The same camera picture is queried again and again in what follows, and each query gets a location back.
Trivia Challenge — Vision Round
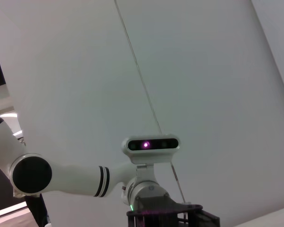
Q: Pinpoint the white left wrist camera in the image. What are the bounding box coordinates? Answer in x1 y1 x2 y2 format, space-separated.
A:
121 134 181 177

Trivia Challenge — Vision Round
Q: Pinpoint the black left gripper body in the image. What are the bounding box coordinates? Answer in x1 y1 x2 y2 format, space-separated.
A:
126 197 221 227

